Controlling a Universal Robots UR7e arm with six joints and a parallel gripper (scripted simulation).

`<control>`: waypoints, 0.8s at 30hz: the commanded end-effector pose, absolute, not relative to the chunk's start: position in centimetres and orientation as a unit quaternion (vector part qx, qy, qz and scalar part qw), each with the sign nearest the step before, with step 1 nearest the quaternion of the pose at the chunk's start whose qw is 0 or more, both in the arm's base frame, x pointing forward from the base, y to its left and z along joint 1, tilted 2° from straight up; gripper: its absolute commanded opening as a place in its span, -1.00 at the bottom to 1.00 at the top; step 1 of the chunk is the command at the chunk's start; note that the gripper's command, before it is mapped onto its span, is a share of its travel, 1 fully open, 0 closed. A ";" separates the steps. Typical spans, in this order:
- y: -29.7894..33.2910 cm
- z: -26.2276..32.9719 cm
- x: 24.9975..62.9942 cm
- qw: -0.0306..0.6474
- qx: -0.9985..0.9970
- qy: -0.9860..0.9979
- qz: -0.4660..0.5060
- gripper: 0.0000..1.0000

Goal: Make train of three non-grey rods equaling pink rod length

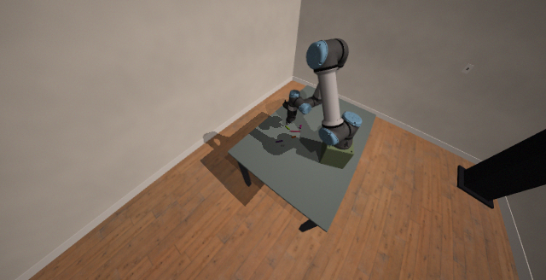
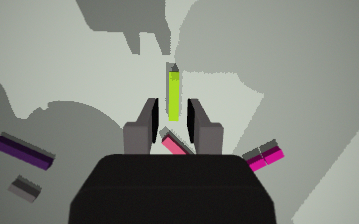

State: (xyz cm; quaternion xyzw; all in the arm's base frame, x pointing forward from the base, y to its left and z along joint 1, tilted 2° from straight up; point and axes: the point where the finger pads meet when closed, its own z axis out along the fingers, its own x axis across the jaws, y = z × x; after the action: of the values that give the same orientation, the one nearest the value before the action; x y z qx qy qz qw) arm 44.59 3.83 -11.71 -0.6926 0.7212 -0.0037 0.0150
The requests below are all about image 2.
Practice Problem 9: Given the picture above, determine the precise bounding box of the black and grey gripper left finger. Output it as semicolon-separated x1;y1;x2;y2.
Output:
123;98;159;154

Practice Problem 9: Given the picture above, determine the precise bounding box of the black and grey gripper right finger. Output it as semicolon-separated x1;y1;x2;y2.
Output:
187;98;224;154

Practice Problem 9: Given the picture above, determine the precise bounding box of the lime green rectangular bar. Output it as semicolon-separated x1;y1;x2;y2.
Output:
169;71;179;121

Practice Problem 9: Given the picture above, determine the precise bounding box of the grey rectangular block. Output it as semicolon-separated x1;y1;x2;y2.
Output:
7;179;41;203

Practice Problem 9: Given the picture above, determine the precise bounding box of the purple rod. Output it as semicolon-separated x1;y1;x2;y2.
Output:
0;136;54;170

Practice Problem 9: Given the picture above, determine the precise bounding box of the magenta rod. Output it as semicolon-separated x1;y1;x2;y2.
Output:
246;155;266;172
261;146;284;165

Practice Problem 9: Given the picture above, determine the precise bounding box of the pink rod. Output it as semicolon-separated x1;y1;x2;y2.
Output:
162;134;190;154

